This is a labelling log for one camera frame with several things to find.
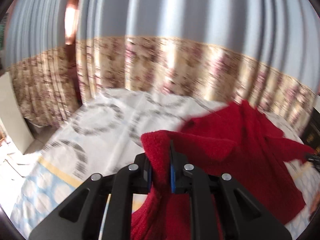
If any red knitted sweater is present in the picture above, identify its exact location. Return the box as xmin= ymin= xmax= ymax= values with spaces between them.
xmin=131 ymin=101 xmax=312 ymax=239

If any white bedsheet grey circle pattern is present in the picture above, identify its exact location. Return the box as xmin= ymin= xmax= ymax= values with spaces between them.
xmin=10 ymin=87 xmax=316 ymax=239

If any white cabinet side panel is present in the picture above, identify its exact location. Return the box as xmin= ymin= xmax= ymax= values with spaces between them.
xmin=1 ymin=72 xmax=34 ymax=153

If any blue floral curtain right panel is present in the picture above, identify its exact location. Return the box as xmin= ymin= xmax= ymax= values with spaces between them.
xmin=76 ymin=0 xmax=319 ymax=133

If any blue floral curtain panel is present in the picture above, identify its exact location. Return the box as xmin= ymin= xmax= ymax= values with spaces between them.
xmin=76 ymin=0 xmax=319 ymax=133
xmin=4 ymin=0 xmax=78 ymax=126

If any blue floral curtain left panel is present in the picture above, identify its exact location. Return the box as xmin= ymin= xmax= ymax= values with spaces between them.
xmin=4 ymin=0 xmax=78 ymax=126

